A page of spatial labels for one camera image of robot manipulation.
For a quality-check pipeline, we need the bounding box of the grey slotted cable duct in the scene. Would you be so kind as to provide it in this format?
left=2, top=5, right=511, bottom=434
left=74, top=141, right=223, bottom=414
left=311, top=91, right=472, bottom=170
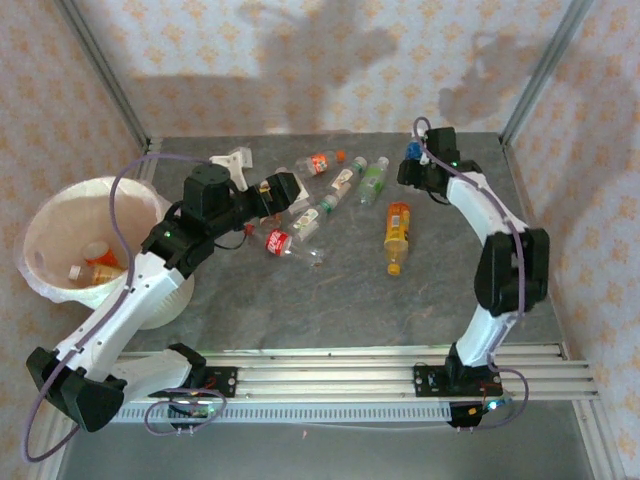
left=117, top=402, right=454, bottom=425

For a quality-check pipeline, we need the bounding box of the grey metal panel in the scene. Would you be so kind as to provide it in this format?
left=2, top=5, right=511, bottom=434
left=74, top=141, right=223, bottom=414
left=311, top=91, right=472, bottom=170
left=54, top=422, right=599, bottom=480

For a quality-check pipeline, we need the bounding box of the clear plastic bin liner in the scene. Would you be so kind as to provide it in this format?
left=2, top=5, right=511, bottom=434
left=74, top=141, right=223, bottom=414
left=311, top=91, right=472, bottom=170
left=14, top=172, right=174, bottom=306

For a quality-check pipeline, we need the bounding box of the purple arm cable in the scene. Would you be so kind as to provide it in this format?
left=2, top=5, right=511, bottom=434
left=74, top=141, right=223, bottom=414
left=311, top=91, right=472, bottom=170
left=22, top=152, right=229, bottom=464
left=412, top=116, right=531, bottom=431

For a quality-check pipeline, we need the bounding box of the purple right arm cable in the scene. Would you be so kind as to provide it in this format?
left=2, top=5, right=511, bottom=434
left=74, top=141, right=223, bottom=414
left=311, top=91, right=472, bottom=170
left=412, top=116, right=531, bottom=431

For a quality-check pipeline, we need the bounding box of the square clear bottle white label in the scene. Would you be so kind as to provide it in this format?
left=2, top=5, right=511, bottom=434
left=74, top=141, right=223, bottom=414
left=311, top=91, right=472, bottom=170
left=273, top=166, right=315, bottom=214

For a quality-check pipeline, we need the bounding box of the aluminium frame post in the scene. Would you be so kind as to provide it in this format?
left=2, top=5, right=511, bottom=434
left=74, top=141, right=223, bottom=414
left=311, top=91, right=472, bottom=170
left=53, top=0, right=152, bottom=151
left=499, top=0, right=595, bottom=147

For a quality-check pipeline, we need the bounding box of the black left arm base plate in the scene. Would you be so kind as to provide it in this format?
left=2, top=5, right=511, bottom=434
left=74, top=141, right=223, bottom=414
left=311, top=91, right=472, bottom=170
left=202, top=366, right=239, bottom=400

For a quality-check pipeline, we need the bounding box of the white plastic bin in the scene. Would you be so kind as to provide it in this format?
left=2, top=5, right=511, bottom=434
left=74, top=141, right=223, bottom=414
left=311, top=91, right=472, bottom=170
left=22, top=172, right=197, bottom=331

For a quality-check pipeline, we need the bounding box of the red label cola bottle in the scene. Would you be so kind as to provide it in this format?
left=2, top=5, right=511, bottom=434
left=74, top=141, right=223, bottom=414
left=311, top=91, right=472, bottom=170
left=242, top=223, right=329, bottom=266

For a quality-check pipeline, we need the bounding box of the green plastic bottle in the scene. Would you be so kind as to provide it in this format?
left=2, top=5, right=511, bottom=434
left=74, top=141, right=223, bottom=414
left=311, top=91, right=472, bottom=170
left=356, top=156, right=391, bottom=207

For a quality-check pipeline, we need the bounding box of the clear bottle orange label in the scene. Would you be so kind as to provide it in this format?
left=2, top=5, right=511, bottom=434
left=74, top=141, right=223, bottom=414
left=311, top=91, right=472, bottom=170
left=294, top=148, right=347, bottom=177

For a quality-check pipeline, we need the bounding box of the aluminium lower frame bar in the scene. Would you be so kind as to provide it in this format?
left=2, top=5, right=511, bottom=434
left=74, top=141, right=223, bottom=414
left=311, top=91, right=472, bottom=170
left=27, top=414, right=76, bottom=480
left=574, top=399, right=629, bottom=480

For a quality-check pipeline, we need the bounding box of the orange soda bottle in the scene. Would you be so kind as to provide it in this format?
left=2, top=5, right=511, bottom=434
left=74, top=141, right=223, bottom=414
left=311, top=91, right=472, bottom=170
left=82, top=240, right=120, bottom=267

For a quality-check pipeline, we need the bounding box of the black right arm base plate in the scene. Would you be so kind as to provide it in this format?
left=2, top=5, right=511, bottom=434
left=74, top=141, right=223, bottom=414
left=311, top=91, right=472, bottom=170
left=412, top=364, right=451, bottom=400

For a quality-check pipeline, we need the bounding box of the clear bottle green cap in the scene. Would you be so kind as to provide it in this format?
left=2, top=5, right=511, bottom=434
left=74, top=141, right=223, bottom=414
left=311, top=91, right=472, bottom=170
left=287, top=193, right=340, bottom=240

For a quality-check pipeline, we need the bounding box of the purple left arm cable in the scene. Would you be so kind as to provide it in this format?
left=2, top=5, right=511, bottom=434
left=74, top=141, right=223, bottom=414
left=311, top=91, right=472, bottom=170
left=22, top=152, right=229, bottom=464

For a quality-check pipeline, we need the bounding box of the yellow juice bottle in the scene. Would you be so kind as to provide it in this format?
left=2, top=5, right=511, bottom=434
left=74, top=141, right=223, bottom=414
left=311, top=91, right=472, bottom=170
left=382, top=200, right=413, bottom=277

